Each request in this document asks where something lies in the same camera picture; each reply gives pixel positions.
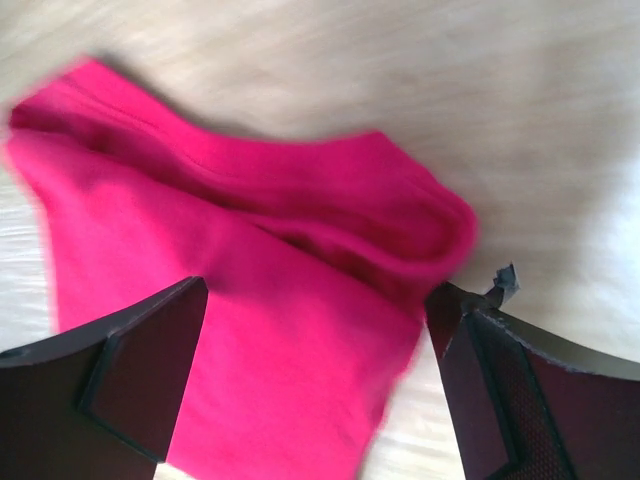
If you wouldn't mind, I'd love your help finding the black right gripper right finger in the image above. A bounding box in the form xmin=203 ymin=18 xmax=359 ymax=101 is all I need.
xmin=425 ymin=266 xmax=639 ymax=479

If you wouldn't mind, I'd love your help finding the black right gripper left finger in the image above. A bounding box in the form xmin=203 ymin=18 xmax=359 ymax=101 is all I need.
xmin=1 ymin=277 xmax=208 ymax=479

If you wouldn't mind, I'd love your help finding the magenta red t shirt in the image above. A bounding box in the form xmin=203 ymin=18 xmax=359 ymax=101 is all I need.
xmin=6 ymin=59 xmax=477 ymax=479

